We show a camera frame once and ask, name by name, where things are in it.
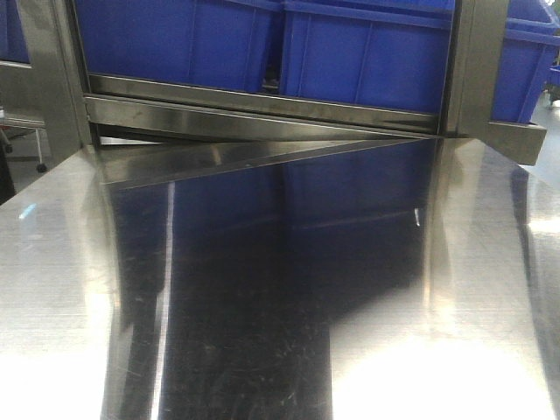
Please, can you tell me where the steel shelf rack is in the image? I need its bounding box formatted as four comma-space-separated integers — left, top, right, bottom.
1, 1, 546, 184

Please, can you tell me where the blue bin left on shelf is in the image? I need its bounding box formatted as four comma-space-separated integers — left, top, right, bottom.
75, 1, 283, 93

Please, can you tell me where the blue bin far right shelf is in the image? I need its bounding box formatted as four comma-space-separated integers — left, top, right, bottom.
492, 1, 559, 124

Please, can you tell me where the blue bin behind post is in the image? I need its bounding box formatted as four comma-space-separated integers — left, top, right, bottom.
279, 1, 452, 114

